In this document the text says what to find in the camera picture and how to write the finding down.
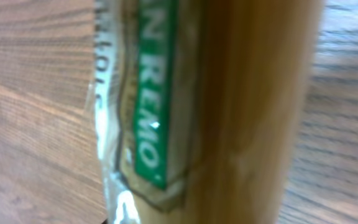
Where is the orange spaghetti packet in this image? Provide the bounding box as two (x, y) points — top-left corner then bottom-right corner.
(87, 0), (324, 224)

